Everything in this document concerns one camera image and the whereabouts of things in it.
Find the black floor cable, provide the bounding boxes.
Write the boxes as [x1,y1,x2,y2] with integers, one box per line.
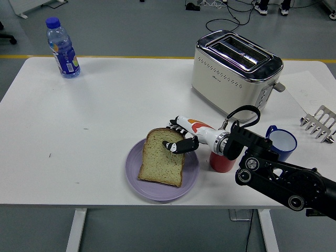
[205,0,263,34]

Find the person's shoe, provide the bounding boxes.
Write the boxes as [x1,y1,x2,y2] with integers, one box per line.
[279,0,291,16]
[254,0,269,15]

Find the black table control panel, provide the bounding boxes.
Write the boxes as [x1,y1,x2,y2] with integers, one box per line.
[305,209,329,217]

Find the slice of bread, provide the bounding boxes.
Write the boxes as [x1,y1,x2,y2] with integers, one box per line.
[137,128,188,188]

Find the purple round plate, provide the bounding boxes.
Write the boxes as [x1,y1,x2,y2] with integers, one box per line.
[124,136,200,202]

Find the metal toast rack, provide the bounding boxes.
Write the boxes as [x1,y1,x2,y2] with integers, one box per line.
[299,105,336,144]

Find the white table leg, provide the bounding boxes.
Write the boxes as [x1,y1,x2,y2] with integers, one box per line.
[257,209,280,252]
[65,209,88,252]

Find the black office chair base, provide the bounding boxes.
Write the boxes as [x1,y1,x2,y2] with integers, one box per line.
[0,20,18,45]

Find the black cable under table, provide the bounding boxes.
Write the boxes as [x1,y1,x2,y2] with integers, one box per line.
[245,209,255,252]

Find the white floor wires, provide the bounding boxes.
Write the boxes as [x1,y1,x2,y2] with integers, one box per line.
[196,0,229,7]

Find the red mug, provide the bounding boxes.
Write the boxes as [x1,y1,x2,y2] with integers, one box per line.
[209,150,238,173]

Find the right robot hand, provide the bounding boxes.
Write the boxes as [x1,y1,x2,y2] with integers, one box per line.
[162,115,224,155]

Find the blue mug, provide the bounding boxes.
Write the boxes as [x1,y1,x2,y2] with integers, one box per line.
[265,125,298,162]

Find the cream and chrome toaster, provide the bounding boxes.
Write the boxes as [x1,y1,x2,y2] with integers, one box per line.
[191,29,286,124]

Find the white furniture foot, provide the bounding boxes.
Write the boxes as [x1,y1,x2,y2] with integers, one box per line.
[319,0,336,20]

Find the blue-capped plastic water bottle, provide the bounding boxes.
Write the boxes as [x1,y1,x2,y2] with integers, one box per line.
[45,17,81,79]

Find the clear bracket under table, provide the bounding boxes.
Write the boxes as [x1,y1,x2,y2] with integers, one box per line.
[228,209,253,222]

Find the white furniture base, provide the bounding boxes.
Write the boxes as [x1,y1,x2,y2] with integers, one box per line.
[9,0,68,19]

